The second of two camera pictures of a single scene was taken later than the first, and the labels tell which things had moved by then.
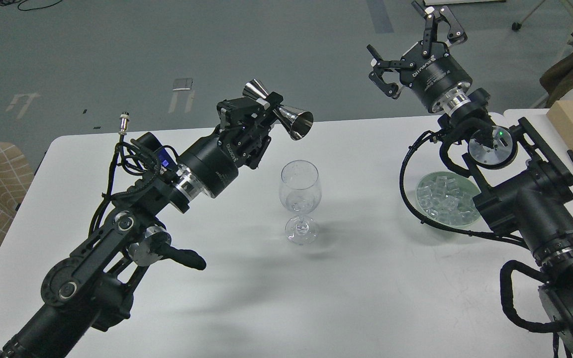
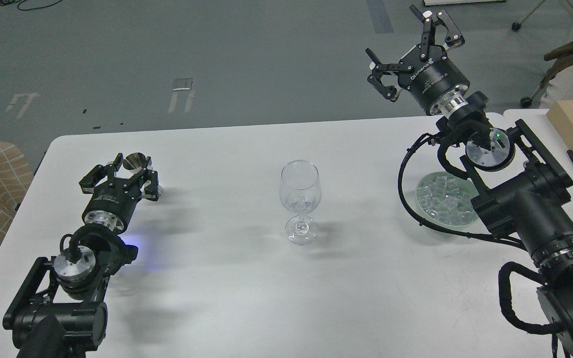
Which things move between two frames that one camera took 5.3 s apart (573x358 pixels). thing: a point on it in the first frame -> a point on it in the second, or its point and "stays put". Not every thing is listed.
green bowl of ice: [446, 198] stays put
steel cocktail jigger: [298, 124] -> [132, 162]
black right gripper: [429, 68] stays put
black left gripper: [243, 136] -> [113, 202]
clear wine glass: [300, 191] stays put
